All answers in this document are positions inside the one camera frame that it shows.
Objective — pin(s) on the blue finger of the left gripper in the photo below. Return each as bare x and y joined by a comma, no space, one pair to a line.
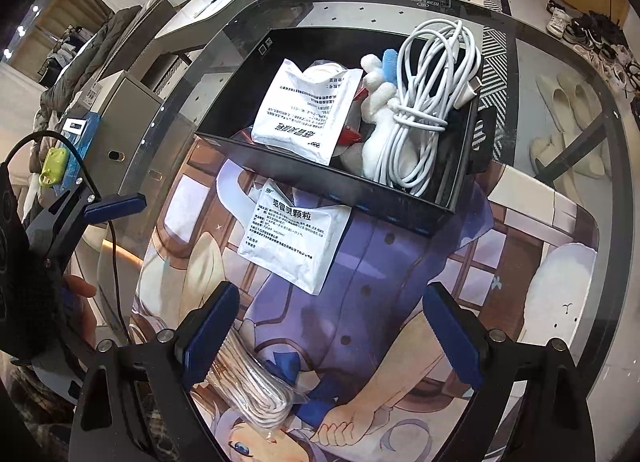
114,207

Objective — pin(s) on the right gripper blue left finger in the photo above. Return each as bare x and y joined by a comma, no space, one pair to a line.
126,384

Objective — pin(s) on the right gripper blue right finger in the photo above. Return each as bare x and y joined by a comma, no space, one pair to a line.
548,426

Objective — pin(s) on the white medicine packet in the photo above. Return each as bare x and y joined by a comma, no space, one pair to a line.
298,244
304,111

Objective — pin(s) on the red packaged item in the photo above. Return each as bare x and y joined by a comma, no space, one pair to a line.
351,128

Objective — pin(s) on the white plush toy blue ear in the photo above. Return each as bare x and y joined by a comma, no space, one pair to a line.
387,155

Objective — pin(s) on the person's left hand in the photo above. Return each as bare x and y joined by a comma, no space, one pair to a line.
83,320

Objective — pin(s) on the grey side cabinet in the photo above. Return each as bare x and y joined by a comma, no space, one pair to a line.
106,121

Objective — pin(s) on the grey sofa with coat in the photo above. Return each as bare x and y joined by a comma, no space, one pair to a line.
117,44

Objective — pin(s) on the anime print table mat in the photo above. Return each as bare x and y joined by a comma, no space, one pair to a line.
355,373

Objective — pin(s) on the black cardboard box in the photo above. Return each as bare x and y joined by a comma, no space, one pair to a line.
436,76

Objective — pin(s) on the white coffee table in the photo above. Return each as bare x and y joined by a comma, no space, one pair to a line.
191,28

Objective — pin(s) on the cream slippers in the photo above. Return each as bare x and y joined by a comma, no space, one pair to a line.
573,106

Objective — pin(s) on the pile of shoes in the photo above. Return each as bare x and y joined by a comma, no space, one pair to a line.
600,42

